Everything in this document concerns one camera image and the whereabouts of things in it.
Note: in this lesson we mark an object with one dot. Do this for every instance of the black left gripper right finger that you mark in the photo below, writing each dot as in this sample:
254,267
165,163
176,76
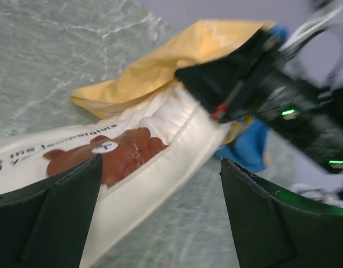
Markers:
275,227

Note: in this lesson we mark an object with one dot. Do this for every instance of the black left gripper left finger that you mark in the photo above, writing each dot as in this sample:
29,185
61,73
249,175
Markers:
46,223

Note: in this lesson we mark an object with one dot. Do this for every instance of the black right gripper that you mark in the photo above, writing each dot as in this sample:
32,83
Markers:
251,80

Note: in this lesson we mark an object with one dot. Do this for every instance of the yellow and blue pillowcase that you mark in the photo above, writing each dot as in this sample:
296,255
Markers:
203,41

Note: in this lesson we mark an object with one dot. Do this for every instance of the cream pillow with bear print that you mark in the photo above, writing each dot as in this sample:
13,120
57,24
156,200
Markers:
148,152

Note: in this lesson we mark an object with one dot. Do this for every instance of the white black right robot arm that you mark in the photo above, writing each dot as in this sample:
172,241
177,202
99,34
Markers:
315,51

